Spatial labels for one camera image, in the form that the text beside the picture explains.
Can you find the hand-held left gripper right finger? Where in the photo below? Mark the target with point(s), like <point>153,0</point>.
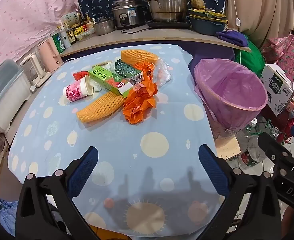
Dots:
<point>212,166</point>

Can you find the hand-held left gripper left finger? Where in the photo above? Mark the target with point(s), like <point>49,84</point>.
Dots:
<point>87,166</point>

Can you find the waste bin with pink liner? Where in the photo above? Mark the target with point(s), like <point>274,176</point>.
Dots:
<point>232,90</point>

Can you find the orange plastic bag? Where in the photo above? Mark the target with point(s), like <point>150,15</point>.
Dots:
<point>137,105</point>

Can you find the dark green milk carton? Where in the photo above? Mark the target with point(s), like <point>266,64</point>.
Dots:
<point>124,70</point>

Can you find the red thermos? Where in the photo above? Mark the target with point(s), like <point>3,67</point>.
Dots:
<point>288,130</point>

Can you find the clear bottle with red label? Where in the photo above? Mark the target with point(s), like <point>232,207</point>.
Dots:
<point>252,155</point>

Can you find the wooden stool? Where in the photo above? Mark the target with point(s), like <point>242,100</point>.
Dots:
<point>228,150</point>

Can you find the pink plastic basket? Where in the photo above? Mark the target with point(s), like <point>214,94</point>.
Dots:
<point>292,106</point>

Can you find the clear bottle with white cap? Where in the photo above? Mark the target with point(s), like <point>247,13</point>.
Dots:
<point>252,127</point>

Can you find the white milk gift box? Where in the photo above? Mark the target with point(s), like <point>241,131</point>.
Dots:
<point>277,90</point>

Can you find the long orange foam net sleeve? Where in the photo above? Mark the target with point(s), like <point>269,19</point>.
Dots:
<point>99,107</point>

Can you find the pink paper cup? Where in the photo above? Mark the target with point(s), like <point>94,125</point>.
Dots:
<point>74,91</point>

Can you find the pink floral cloth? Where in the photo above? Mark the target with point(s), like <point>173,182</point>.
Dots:
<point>287,52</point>

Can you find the white crumpled paper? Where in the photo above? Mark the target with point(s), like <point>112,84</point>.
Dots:
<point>98,85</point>

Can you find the green plastic bag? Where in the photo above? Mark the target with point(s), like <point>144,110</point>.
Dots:
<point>252,60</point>

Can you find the light green carton box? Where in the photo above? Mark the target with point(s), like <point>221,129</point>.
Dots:
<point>107,80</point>

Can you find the red wrapper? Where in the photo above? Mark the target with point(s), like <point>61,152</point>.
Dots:
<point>80,75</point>

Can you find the blue plastic bag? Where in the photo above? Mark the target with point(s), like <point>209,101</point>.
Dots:
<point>7,217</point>

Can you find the clear plastic bag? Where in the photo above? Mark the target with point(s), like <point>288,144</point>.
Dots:
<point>165,71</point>

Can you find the white storage box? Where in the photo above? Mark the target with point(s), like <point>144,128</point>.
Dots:
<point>7,95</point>

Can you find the white kettle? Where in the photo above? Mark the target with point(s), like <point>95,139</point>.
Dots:
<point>35,67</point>

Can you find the small orange foil wrapper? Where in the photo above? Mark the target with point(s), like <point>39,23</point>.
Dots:
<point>144,69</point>

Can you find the purple cloth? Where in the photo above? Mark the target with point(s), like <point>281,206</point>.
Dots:
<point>232,38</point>

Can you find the pink kettle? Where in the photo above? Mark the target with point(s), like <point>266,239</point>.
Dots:
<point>49,55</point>

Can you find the short orange foam net sleeve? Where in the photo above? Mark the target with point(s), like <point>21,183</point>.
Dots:
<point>137,56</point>

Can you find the beige curtain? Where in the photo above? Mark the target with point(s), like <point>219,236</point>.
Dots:
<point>262,5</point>

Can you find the row of condiment bottles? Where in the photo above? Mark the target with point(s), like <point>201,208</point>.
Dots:
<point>69,32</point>

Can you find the blue plastic basin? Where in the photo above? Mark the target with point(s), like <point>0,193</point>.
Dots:
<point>207,27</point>

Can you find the small steel pot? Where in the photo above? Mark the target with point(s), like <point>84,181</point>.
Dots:
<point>104,27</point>

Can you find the wooden counter board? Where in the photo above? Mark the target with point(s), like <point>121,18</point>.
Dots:
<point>162,33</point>

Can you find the yellow plastic tray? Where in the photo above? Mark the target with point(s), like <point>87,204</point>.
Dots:
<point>212,15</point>

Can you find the black induction cooker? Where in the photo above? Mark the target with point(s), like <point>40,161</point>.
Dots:
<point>169,25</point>

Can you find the steel rice cooker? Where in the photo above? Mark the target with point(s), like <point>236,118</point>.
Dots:
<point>127,13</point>

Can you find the brown lumpy potato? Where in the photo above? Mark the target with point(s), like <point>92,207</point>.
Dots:
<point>197,2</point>

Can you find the pink dotted curtain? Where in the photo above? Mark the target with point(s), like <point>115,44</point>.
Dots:
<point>29,12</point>

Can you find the navy printed cloth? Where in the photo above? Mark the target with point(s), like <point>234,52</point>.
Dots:
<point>99,0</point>

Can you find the large steel steamer pot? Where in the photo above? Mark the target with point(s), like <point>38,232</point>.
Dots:
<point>167,2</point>

